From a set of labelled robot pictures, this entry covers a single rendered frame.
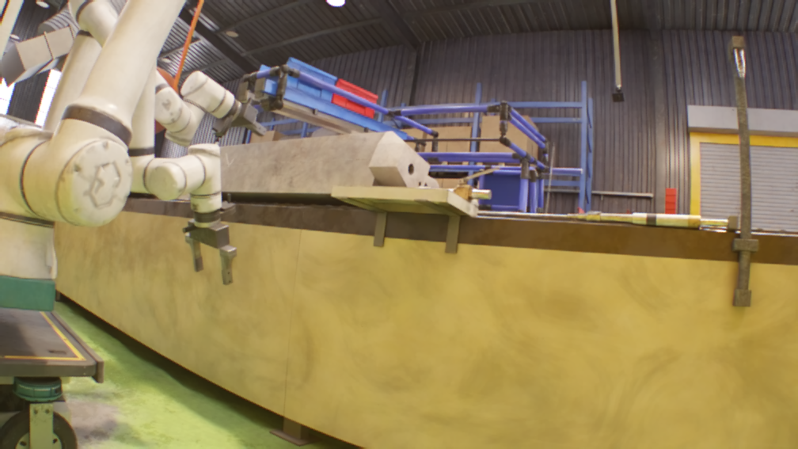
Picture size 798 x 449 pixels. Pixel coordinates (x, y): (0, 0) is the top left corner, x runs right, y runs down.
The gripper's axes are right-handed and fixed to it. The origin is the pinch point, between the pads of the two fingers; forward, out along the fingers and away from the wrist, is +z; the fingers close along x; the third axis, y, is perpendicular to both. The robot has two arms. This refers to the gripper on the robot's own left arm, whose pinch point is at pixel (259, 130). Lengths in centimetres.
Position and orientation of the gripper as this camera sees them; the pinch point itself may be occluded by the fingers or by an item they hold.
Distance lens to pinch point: 161.6
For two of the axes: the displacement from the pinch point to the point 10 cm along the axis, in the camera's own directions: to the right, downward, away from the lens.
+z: 4.4, 3.3, 8.3
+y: 2.1, -9.4, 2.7
